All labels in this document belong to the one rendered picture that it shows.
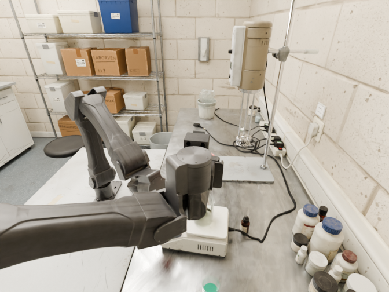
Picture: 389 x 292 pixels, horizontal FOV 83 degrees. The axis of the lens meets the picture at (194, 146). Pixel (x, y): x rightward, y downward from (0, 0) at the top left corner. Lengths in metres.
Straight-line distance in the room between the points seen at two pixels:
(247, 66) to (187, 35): 2.10
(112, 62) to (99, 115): 2.15
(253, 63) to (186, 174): 0.59
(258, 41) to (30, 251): 0.79
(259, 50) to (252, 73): 0.08
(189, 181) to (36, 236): 0.20
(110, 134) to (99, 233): 0.34
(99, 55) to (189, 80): 1.07
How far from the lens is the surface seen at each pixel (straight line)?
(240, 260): 0.74
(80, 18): 2.81
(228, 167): 1.07
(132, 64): 2.69
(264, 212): 0.88
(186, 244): 0.70
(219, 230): 0.68
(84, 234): 0.33
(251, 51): 0.85
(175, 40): 2.93
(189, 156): 0.35
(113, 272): 0.74
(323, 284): 0.70
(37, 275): 0.83
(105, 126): 0.63
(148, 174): 0.53
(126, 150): 0.60
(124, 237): 0.35
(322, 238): 0.74
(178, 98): 3.05
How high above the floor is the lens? 1.51
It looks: 29 degrees down
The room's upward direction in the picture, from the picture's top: straight up
